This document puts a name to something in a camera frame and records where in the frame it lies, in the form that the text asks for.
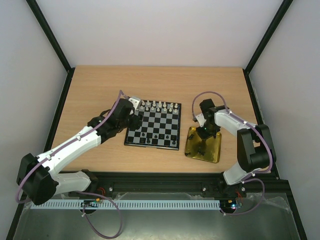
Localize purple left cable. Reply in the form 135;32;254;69
16;89;124;239

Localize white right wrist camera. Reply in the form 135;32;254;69
193;113;206;128

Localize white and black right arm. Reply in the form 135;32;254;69
194;98;276;196

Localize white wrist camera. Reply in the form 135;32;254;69
128;96;142;111
193;113;206;128

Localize slotted grey cable duct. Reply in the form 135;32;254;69
30;199;221;211

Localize white chess piece row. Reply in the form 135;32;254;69
138;100;181;114

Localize purple cable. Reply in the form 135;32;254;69
191;90;273;216
16;89;124;239

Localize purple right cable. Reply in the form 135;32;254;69
191;90;273;216

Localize black and grey chessboard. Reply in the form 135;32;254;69
124;104;182;151

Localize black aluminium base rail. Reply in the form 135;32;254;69
94;171;291;200

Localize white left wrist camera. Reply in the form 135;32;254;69
128;96;142;111

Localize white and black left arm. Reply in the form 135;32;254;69
16;96;142;205

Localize gold rectangular tray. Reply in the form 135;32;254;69
184;126;222;164

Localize black chess pieces in tray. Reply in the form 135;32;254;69
184;134;206;157

